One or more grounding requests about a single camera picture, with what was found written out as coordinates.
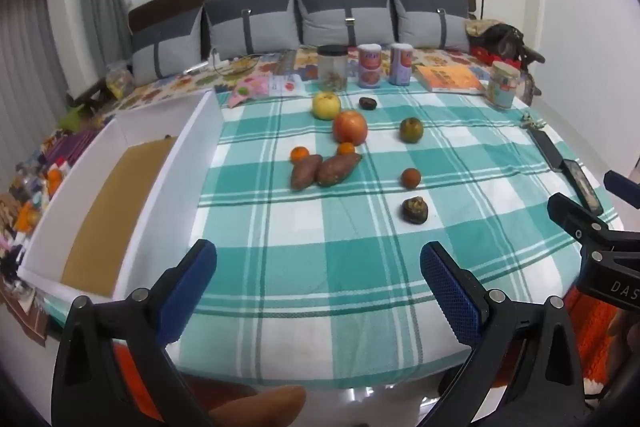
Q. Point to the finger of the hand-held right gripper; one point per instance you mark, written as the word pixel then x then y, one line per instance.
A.
pixel 622 189
pixel 575 214

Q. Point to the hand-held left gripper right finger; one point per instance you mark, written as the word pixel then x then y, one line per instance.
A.
pixel 450 292

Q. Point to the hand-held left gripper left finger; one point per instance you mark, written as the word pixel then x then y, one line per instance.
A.
pixel 187 292

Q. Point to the dark brown wrinkled fruit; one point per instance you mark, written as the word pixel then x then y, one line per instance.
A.
pixel 414 210

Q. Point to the white cardboard box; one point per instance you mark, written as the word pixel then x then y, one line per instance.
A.
pixel 165 187

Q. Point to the small orange kumquat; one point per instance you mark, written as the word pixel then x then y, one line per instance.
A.
pixel 345 149
pixel 300 154

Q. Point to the yellow pear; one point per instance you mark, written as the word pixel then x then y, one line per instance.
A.
pixel 326 105

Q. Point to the person's right hand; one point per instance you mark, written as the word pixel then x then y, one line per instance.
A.
pixel 625 332

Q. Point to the person's left hand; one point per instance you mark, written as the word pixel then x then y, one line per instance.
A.
pixel 260 404

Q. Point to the orange knitted blanket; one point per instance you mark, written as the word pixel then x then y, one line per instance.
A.
pixel 590 337

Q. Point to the long black phone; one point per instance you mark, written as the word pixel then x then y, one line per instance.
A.
pixel 547 149

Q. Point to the striped hair clip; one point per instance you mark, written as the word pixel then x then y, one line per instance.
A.
pixel 531 122

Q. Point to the green white checked tablecloth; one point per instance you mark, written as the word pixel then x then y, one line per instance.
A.
pixel 350 257

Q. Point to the small reddish kumquat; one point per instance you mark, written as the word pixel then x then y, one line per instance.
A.
pixel 410 177

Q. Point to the clear jar with printed label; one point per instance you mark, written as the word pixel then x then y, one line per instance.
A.
pixel 502 84

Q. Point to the brown sweet potato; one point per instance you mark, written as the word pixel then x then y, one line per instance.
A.
pixel 305 172
pixel 337 169

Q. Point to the pile of colourful clothes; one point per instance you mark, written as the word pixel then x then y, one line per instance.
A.
pixel 30 207

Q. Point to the orange book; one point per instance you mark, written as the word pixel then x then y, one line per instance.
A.
pixel 450 79

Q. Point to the black bag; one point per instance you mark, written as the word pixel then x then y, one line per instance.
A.
pixel 500 39

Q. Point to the red apple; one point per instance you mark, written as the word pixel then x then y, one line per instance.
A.
pixel 350 127

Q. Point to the dark brown date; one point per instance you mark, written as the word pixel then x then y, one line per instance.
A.
pixel 367 103

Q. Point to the pink snack packet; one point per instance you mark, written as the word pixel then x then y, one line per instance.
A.
pixel 250 89

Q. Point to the clear bag of snacks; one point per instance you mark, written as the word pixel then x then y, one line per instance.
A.
pixel 120 82

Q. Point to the white snack packet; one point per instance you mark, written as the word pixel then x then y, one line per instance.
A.
pixel 286 85

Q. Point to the orange labelled food can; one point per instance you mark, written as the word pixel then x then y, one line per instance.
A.
pixel 401 64
pixel 370 66

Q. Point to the grey pillow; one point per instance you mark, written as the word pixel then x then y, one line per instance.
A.
pixel 435 24
pixel 345 14
pixel 165 47
pixel 250 22

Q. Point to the clear jar with black lid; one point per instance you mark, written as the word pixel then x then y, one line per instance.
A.
pixel 332 67

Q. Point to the grey curtain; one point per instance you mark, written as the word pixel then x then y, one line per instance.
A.
pixel 30 57

